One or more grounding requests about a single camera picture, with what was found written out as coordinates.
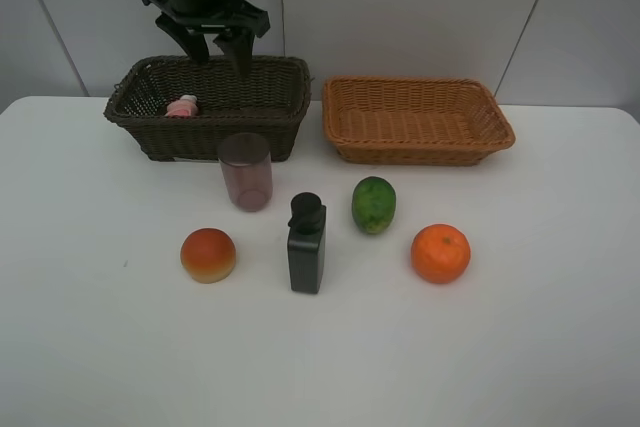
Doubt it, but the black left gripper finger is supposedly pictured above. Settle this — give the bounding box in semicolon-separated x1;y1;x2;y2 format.
155;14;209;64
214;27;254;77

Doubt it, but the pink lotion bottle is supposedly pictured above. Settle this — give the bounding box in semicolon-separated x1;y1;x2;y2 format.
165;94;199;118

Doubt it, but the translucent purple plastic cup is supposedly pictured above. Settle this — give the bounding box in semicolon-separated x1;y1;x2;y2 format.
217;133;273;212

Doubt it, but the black pump bottle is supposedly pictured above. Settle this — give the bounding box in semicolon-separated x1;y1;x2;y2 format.
287;192;327;295

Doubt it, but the red orange peach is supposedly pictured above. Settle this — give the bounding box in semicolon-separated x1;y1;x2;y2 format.
180;228;236;284

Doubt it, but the dark brown wicker basket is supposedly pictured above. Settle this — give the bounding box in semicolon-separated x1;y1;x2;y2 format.
104;56;311;162

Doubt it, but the light orange wicker basket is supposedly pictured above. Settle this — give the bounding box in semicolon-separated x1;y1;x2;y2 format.
322;76;516;167

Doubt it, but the green mango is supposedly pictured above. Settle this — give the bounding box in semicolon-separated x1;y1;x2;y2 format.
351;176;397;235

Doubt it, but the orange tangerine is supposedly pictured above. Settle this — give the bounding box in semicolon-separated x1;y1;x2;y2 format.
410;224;471;284

